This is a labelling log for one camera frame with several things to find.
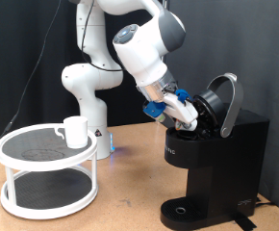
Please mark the black tape strip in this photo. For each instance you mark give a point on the black tape strip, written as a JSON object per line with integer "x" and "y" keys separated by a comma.
{"x": 243, "y": 223}

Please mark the grey metal pole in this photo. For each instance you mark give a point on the grey metal pole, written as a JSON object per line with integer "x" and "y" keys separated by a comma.
{"x": 165, "y": 2}

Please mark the black keurig coffee machine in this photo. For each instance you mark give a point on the black keurig coffee machine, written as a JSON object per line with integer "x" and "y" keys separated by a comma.
{"x": 226, "y": 179}

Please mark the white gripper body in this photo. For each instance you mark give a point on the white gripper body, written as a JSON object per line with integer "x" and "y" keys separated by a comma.
{"x": 181, "y": 110}

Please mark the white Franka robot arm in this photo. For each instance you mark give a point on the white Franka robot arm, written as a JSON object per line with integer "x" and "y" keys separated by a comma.
{"x": 91, "y": 80}

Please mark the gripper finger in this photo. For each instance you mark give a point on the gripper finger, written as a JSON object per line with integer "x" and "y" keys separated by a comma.
{"x": 191, "y": 127}
{"x": 177, "y": 122}

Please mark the white two-tier turntable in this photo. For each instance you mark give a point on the white two-tier turntable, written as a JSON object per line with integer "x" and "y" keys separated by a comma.
{"x": 46, "y": 160}

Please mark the white plastic mug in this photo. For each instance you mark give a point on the white plastic mug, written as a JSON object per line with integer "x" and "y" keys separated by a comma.
{"x": 77, "y": 131}

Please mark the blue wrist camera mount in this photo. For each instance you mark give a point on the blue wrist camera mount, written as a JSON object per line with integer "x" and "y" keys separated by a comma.
{"x": 154, "y": 109}

